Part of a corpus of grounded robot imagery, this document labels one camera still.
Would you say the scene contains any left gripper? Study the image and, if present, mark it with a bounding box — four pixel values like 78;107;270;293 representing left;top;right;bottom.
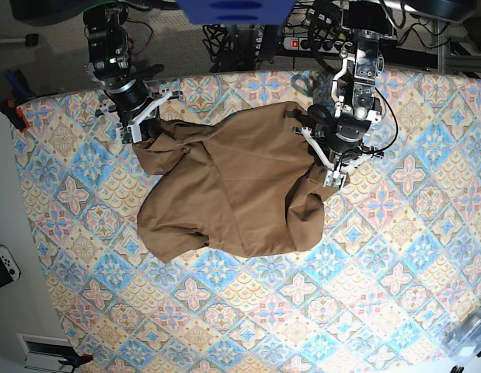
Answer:
292;127;384;190

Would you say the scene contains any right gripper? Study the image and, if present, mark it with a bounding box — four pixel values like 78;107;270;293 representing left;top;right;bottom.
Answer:
96;79;180;145

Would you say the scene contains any brown t-shirt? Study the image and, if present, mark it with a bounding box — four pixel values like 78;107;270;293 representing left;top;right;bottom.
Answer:
133;102;335;263

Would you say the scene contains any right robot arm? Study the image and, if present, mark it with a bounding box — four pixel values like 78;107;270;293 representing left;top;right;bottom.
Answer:
83;2;180;145

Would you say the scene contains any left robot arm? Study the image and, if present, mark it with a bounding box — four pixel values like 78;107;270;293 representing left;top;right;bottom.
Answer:
294;1;393;189

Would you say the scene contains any patterned tablecloth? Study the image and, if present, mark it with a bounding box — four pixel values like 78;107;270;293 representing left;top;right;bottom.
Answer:
13;70;481;372

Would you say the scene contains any white power strip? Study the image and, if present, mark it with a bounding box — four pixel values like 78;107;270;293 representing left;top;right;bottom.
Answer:
281;37;352;54

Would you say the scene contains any red and black clamp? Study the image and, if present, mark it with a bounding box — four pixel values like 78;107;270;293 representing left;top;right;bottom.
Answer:
0;99;30;133

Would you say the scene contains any game console with white controller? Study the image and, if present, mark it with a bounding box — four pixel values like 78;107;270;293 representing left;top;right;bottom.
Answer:
0;245;21;288

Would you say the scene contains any clear plastic box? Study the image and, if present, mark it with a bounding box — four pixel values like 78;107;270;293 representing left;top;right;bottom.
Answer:
441;306;481;366

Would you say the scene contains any black clamp at bottom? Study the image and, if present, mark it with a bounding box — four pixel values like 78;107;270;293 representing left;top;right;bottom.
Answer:
58;353;93;371

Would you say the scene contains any white floor vent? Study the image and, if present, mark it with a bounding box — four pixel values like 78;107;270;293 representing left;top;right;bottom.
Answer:
16;333;75;372

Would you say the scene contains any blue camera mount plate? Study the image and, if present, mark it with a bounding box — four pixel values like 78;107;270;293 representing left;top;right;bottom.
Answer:
176;0;296;26

